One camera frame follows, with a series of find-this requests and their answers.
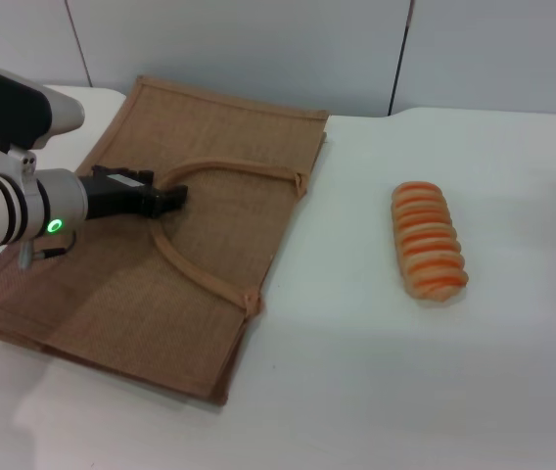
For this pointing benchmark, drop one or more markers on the left wrist camera housing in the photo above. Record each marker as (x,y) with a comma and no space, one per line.
(13,108)

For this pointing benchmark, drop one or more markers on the orange striped bread loaf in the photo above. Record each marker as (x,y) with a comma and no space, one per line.
(427,240)

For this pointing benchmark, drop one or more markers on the brown jute handbag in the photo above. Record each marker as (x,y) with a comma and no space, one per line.
(219,147)

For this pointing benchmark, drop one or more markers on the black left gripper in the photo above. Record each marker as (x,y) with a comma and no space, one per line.
(111,198)

